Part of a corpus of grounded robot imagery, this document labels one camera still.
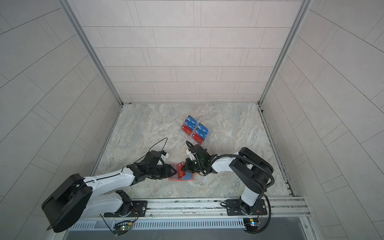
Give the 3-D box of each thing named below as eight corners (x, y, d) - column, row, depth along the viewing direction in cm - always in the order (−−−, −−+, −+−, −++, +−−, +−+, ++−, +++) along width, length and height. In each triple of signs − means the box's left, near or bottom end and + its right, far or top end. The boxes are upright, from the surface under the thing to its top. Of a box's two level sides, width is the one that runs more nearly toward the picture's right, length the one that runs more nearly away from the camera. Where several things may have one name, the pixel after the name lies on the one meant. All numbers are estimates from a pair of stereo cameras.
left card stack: (181, 131, 102) (180, 123, 95) (189, 123, 107) (189, 115, 100) (190, 137, 99) (189, 130, 92) (198, 129, 104) (198, 121, 96)
